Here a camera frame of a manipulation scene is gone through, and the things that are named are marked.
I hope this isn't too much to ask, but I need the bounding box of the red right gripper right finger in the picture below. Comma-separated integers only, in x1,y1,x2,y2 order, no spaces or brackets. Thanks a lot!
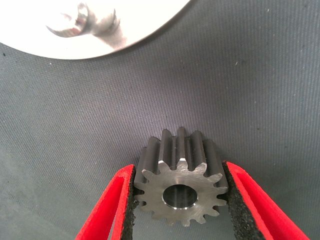
221,160,311,240

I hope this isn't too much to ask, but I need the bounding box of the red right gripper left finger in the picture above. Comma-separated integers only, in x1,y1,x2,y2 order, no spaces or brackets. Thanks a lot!
74,163,139,240

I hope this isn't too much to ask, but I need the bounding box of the small steel planetary gear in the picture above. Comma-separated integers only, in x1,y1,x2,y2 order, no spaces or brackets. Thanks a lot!
133,126,230,228

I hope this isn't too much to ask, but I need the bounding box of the round metal carrier plate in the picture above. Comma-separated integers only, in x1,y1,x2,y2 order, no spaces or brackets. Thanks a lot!
0,0,192,60

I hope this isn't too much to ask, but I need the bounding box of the dark grey table cloth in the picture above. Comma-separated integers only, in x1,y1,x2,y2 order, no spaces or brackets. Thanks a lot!
0,0,320,240

